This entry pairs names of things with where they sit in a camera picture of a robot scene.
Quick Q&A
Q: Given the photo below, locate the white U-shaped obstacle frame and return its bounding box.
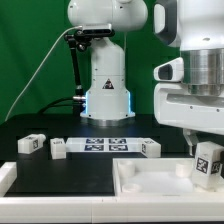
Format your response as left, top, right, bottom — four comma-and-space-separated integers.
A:
0, 162, 224, 223

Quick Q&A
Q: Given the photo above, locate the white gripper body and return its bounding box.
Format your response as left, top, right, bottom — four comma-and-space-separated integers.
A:
154, 57, 224, 135

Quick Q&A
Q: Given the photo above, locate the black cable bundle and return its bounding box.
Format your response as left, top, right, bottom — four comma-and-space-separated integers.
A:
37, 96, 84, 115

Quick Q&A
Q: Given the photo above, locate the white square tabletop part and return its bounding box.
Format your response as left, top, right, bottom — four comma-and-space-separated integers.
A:
113, 158, 224, 197

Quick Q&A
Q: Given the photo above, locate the grey camera cable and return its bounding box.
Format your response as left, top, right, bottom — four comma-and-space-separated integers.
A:
4, 25, 83, 122

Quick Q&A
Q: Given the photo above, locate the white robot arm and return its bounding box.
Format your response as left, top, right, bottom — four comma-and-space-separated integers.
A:
68, 0, 224, 146

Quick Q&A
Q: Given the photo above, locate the grey mounted camera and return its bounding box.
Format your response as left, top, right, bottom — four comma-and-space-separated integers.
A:
82, 23, 112, 35

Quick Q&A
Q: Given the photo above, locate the white plate with markers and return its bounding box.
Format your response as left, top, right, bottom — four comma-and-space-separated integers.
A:
66, 138, 140, 153

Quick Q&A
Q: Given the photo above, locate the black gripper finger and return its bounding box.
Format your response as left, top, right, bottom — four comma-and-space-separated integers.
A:
183, 129, 198, 156

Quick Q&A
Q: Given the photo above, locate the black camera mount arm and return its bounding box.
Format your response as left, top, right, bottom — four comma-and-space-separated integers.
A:
64, 29, 116, 101

